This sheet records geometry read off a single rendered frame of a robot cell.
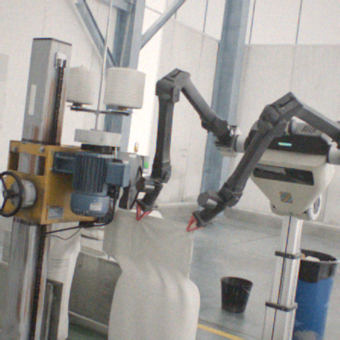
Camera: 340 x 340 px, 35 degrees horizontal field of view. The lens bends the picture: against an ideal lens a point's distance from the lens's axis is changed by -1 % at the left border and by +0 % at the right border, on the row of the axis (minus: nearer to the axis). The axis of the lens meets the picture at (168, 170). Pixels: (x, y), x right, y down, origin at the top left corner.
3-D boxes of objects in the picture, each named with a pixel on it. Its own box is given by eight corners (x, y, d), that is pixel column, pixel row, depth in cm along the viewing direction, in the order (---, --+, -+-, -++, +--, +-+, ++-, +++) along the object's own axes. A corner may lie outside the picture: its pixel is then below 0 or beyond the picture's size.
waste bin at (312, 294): (337, 334, 441) (348, 257, 438) (316, 350, 399) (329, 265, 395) (282, 318, 468) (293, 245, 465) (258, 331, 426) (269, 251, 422)
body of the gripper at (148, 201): (133, 202, 236) (141, 187, 234) (147, 201, 245) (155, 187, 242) (143, 210, 233) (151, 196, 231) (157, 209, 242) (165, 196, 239)
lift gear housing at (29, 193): (34, 209, 212) (37, 181, 211) (23, 209, 207) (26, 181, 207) (17, 204, 218) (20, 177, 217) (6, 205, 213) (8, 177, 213)
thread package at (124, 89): (150, 112, 226) (155, 72, 225) (125, 108, 212) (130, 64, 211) (119, 110, 235) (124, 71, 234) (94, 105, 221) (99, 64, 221)
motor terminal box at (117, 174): (129, 192, 215) (132, 163, 215) (123, 193, 205) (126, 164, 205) (109, 189, 217) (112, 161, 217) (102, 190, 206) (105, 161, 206)
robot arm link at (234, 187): (291, 122, 190) (276, 104, 197) (278, 121, 187) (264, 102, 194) (238, 208, 214) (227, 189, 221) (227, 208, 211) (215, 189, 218)
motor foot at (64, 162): (89, 176, 217) (92, 155, 216) (68, 176, 207) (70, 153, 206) (72, 173, 222) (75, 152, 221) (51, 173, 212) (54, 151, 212)
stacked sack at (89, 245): (144, 252, 558) (146, 238, 558) (104, 259, 503) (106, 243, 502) (112, 243, 581) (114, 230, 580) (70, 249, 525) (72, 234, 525)
